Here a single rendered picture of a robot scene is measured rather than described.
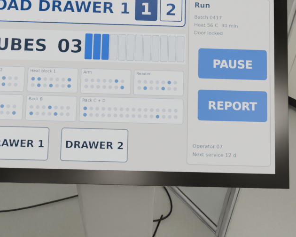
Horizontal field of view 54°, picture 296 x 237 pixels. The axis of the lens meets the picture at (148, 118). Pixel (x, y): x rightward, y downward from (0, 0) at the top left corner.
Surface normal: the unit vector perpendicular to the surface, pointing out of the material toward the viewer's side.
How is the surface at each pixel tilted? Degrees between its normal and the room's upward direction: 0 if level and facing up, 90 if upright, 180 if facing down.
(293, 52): 90
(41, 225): 0
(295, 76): 90
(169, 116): 50
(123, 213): 90
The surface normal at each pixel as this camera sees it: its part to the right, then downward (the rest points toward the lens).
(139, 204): 0.00, 0.58
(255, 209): 0.03, -0.81
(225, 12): 0.02, -0.07
